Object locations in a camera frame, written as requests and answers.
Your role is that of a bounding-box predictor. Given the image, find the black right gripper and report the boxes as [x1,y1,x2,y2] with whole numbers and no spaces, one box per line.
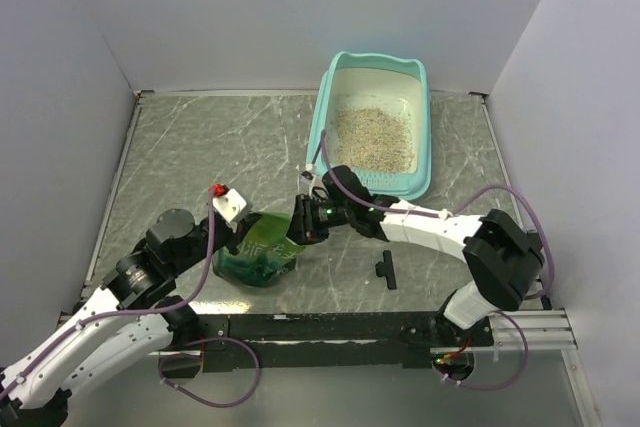
[278,194,353,249]

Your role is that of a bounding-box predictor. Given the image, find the beige cat litter granules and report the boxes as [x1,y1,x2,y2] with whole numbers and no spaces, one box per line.
[330,108,414,173]

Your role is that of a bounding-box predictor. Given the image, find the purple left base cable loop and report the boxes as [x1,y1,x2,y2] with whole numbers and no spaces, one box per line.
[157,336,261,407]

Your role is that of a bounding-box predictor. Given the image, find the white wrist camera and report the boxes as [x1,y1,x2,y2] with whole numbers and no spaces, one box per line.
[300,163,329,201]
[212,188,252,225]

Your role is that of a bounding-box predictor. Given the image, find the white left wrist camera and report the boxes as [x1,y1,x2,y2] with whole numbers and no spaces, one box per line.
[212,188,252,225]

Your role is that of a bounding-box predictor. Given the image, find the small black T-shaped part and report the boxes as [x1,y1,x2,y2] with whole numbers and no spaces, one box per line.
[375,250,397,290]

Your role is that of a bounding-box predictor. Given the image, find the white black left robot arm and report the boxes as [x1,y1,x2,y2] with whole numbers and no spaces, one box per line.
[1,208,246,426]

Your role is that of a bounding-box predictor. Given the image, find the green cat litter bag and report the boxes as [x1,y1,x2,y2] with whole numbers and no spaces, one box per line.
[212,212,305,288]

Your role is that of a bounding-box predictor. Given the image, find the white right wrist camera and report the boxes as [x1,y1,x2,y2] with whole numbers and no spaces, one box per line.
[300,163,329,201]

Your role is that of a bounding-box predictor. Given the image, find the teal cat litter box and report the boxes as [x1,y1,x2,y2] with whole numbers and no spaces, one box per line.
[306,51,432,200]

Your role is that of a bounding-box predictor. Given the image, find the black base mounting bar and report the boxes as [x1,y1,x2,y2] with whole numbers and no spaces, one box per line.
[162,312,494,373]

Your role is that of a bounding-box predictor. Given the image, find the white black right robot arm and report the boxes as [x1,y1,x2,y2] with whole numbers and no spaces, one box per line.
[286,166,544,346]

